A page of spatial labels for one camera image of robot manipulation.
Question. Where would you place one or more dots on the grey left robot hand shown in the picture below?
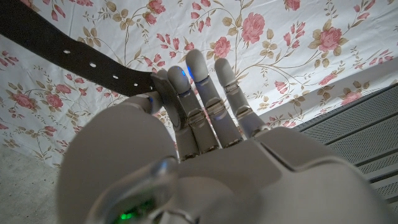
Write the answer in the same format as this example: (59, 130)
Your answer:
(217, 174)

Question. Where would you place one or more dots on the dark brown leather belt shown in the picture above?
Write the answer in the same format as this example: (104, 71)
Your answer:
(62, 46)

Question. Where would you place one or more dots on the floral backdrop cloth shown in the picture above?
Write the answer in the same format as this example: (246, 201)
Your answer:
(280, 77)

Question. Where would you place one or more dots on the perforated metal panel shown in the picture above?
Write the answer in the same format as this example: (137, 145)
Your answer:
(357, 124)

